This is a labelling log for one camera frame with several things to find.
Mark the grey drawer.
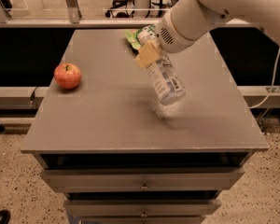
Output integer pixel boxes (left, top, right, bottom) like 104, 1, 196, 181
64, 200, 221, 217
41, 167, 245, 193

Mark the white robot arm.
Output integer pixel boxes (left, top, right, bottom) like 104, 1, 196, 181
135, 0, 280, 68

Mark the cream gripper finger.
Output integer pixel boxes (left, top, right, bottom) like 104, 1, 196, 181
134, 40, 162, 69

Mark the white cable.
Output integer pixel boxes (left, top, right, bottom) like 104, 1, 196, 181
248, 46, 280, 110

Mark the upper grey drawer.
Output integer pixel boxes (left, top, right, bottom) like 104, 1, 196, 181
41, 167, 245, 193

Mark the lower grey drawer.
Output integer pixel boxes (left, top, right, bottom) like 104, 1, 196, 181
64, 200, 221, 217

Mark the metal railing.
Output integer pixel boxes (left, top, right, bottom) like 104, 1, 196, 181
0, 0, 175, 28

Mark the black office chair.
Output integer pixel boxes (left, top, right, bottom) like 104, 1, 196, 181
105, 0, 134, 18

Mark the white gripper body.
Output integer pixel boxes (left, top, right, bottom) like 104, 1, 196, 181
155, 11, 194, 53

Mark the black cable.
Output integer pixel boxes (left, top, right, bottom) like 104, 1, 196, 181
29, 86, 40, 110

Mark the green snack bag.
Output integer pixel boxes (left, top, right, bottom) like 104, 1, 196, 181
125, 29, 147, 50

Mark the black shoe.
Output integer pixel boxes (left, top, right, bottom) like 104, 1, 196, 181
0, 210, 10, 224

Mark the red apple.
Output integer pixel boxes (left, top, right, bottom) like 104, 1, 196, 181
54, 63, 82, 90

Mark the clear plastic water bottle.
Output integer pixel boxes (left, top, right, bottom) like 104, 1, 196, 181
141, 25, 186, 105

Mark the grey drawer cabinet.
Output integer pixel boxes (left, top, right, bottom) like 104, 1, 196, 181
21, 30, 268, 224

